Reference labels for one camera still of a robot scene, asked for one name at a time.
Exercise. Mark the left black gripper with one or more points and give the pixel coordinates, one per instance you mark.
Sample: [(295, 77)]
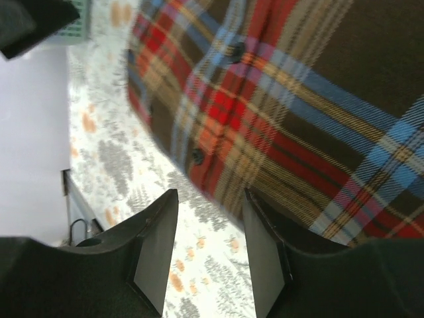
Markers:
[(25, 24)]

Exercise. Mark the grey perforated basket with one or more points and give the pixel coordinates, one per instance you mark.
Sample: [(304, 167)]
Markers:
[(78, 31)]

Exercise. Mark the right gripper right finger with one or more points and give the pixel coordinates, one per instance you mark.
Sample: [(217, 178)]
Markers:
[(296, 273)]

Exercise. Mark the aluminium frame rail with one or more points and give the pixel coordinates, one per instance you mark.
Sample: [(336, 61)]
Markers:
[(82, 222)]

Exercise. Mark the plaid long sleeve shirt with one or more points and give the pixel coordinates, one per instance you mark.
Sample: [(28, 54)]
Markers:
[(316, 104)]

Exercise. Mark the floral table mat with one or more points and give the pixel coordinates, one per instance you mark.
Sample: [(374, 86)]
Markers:
[(119, 171)]

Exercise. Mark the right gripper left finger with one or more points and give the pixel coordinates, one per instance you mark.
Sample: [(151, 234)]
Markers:
[(122, 272)]

